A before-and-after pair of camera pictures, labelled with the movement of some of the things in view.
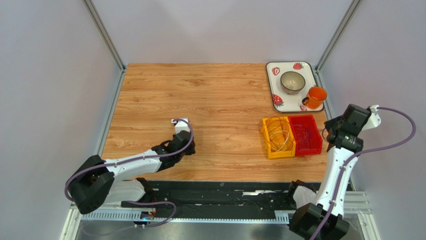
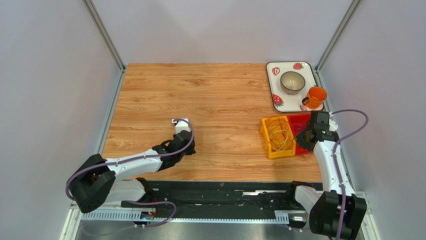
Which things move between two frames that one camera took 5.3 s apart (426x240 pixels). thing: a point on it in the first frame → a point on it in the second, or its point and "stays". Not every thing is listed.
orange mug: x=317 y=96 stays
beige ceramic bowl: x=292 y=82 stays
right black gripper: x=331 y=126 → x=308 y=139
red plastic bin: x=308 y=141 stays
